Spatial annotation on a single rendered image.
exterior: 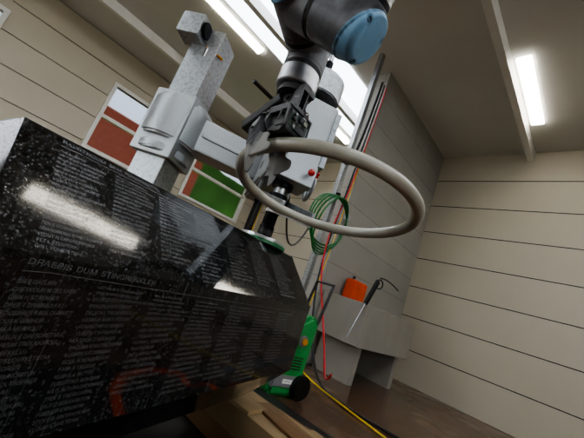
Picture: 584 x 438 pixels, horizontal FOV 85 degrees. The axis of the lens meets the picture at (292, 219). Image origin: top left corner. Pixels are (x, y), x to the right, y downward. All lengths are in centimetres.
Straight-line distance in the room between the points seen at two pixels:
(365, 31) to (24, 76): 691
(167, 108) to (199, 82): 27
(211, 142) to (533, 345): 469
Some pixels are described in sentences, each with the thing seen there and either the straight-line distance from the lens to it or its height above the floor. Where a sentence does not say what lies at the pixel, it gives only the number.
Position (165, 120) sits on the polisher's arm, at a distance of 199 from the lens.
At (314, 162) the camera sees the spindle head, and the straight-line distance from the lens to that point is 146.
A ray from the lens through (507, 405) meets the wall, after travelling 541.
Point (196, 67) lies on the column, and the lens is 223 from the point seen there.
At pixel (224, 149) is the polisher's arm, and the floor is 137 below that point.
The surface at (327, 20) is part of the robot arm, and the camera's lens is 63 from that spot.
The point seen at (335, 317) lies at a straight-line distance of 376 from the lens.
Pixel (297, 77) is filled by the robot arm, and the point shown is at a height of 110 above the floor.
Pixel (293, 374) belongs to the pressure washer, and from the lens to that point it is 254.
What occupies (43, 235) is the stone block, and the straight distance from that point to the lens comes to 72.
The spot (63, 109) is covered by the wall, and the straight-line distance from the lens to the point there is 726.
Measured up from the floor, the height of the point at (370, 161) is 97.
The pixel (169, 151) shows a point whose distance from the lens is 193.
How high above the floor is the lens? 69
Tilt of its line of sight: 12 degrees up
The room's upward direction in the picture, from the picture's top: 20 degrees clockwise
